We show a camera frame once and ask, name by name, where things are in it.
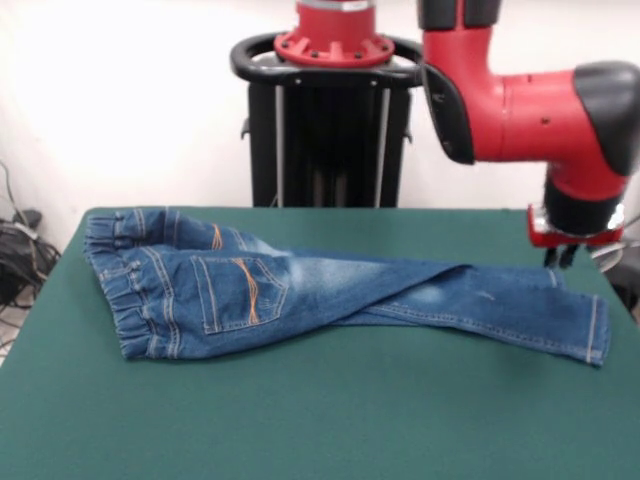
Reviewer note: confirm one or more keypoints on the dark green table cloth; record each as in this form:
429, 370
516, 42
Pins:
300, 415

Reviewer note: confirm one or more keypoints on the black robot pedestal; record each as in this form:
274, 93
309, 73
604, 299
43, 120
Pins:
325, 150

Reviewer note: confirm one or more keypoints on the blue denim jeans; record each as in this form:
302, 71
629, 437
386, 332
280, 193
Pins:
225, 290

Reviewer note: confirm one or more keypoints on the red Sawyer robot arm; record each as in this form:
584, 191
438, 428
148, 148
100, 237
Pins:
530, 120

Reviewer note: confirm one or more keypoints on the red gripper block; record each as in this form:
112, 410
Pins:
575, 240

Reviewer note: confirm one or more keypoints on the black office chair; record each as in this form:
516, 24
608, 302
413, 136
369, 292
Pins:
627, 285

